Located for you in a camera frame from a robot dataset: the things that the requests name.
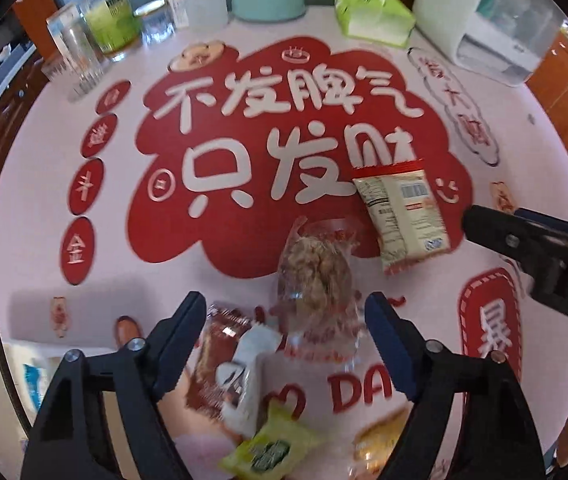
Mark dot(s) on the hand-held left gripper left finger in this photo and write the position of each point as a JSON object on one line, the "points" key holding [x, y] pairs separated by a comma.
{"points": [[186, 325]]}

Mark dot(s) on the small white carton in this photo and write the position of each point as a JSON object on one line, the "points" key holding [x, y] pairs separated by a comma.
{"points": [[61, 12]]}

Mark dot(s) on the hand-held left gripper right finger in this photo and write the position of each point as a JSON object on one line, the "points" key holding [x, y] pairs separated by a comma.
{"points": [[388, 335]]}

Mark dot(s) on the cream packet with barcode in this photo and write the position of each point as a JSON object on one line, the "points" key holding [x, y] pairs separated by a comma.
{"points": [[403, 220]]}

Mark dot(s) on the small yellow snack packet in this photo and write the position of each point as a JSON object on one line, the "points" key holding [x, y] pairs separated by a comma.
{"points": [[381, 440]]}

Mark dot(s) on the clear walnut packet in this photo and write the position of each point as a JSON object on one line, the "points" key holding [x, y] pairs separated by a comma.
{"points": [[314, 270]]}

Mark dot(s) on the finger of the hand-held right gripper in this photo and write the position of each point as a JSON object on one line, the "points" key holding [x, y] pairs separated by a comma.
{"points": [[548, 260], [558, 221]]}

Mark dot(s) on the small glass jar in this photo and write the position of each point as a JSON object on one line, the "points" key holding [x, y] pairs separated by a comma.
{"points": [[154, 22]]}

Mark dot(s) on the wooden kitchen counter cabinet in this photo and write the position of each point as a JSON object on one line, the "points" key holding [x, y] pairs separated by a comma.
{"points": [[9, 90]]}

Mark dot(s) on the glass tumbler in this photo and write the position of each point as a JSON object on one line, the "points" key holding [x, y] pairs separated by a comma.
{"points": [[76, 60]]}

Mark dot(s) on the green tissue pack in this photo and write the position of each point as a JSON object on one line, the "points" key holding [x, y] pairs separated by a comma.
{"points": [[373, 12]]}

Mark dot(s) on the white plastic bin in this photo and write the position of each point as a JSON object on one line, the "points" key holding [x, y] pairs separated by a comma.
{"points": [[16, 355]]}

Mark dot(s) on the white storage box with cloth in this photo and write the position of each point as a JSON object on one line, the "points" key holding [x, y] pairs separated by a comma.
{"points": [[488, 20]]}

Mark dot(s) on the white pill bottle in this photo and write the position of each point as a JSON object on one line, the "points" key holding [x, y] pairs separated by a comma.
{"points": [[176, 2]]}

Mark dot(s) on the brown and white wrapper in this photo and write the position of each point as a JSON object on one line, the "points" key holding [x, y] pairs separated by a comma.
{"points": [[219, 360]]}

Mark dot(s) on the green label glass bottle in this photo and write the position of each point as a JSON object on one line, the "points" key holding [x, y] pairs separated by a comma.
{"points": [[111, 20]]}

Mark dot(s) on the green snack packet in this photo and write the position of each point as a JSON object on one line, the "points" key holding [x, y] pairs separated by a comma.
{"points": [[269, 447]]}

